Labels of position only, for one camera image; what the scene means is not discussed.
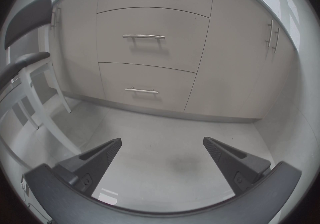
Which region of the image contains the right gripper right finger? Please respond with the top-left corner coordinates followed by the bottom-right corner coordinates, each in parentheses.
top-left (203, 136), bottom-right (272, 191)

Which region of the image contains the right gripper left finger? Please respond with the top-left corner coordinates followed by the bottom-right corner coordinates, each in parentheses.
top-left (53, 138), bottom-right (122, 192)

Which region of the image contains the beige cabinet with drawers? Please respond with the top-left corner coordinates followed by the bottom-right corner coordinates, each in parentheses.
top-left (37, 0), bottom-right (300, 122)

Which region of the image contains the grey padded white-legged chair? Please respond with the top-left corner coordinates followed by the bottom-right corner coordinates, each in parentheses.
top-left (0, 0), bottom-right (83, 170)

